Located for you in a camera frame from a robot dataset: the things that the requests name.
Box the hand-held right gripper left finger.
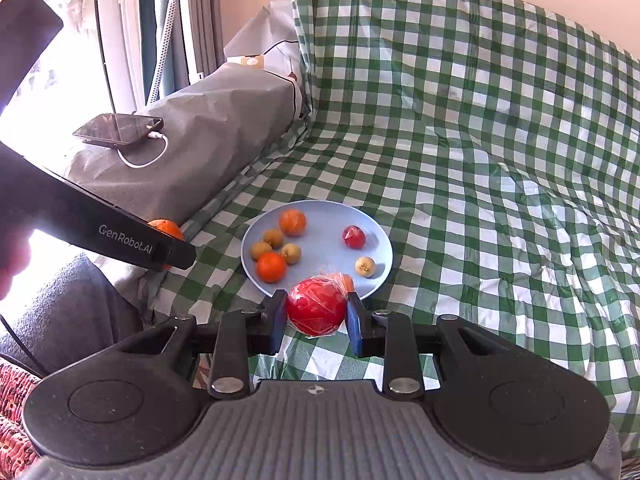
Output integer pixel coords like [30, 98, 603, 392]
[115, 289, 289, 402]

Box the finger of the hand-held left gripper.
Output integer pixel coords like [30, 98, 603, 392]
[159, 239, 197, 273]

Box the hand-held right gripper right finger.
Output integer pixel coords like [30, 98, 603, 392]
[345, 290, 506, 402]

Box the large plastic-wrapped orange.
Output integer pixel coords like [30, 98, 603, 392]
[147, 218, 186, 272]

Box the red plastic-wrapped tomato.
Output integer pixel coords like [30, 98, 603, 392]
[286, 276, 348, 337]

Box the orange-red fruit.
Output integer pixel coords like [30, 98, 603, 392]
[325, 272, 356, 296]

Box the deep orange mandarin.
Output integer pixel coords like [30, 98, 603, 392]
[256, 252, 288, 283]

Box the small red fruit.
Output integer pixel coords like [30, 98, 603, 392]
[342, 225, 367, 250]

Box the light blue plate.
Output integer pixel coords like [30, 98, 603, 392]
[241, 200, 394, 301]

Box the pale plastic-wrapped orange mandarin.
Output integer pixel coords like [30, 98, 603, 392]
[278, 209, 308, 237]

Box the person's grey trouser leg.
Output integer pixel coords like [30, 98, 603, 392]
[0, 252, 146, 376]

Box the black smartphone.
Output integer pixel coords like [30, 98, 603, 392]
[72, 113, 165, 149]

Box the grey cushion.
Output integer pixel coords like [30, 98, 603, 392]
[62, 62, 301, 226]

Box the red patterned cloth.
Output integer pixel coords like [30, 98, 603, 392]
[0, 355, 51, 480]

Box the dark flat object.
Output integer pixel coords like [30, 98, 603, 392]
[0, 0, 65, 106]

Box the green white checked cloth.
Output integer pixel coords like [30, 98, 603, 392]
[145, 0, 640, 441]

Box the teal curtain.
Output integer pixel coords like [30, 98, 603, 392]
[137, 0, 171, 91]

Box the white printed pillow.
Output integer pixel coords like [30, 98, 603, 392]
[222, 0, 307, 121]

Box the white charging cable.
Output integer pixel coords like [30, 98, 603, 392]
[118, 131, 169, 169]

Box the black thin cable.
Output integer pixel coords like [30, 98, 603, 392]
[0, 312, 48, 378]

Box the white ribbed hose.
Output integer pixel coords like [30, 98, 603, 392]
[145, 0, 182, 106]

